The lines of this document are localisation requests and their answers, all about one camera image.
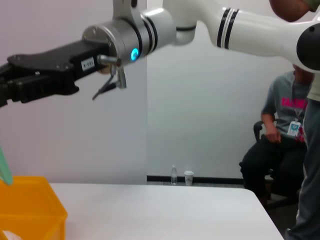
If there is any green utility knife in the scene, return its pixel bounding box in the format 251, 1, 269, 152
0, 146, 14, 186

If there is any right gripper cable with plug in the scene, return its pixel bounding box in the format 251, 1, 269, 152
91, 54, 128, 101

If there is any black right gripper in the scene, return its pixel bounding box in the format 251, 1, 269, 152
0, 39, 111, 108

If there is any white paper ball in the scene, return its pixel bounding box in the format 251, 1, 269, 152
0, 229, 22, 240

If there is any yellow plastic bin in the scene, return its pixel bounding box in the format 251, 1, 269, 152
0, 176, 68, 240

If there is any person in grey t-shirt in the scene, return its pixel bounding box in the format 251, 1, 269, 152
239, 63, 315, 201

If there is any white paper cup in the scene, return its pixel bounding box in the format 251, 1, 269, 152
184, 170, 195, 186

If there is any person in light shirt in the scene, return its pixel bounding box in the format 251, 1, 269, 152
269, 0, 320, 240

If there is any small clear plastic bottle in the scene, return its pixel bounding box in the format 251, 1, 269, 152
170, 164, 179, 185

